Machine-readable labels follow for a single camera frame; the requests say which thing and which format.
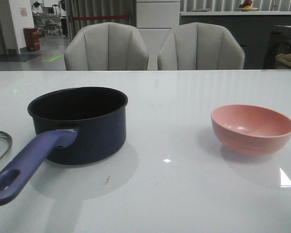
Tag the pink bowl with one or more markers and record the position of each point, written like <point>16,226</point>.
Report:
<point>251,130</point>

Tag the glass lid blue knob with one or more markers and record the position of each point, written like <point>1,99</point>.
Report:
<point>0,148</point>

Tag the dark blue saucepan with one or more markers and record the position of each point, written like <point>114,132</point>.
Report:
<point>74,126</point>

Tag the left grey chair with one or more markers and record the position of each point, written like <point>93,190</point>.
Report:
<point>107,47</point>

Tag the grey chair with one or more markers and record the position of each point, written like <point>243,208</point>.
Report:
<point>200,46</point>
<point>107,47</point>

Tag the right grey chair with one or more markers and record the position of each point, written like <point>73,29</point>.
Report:
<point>200,46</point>

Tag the white cabinet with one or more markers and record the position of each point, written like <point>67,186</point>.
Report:
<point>157,14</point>

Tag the red barrier belt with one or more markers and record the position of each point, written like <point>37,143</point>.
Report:
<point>102,17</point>

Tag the dark grey counter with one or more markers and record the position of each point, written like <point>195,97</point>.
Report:
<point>251,29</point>

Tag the red trash bin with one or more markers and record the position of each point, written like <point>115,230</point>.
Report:
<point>31,39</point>

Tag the fruit plate on counter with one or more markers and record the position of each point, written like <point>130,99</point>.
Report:
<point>246,6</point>

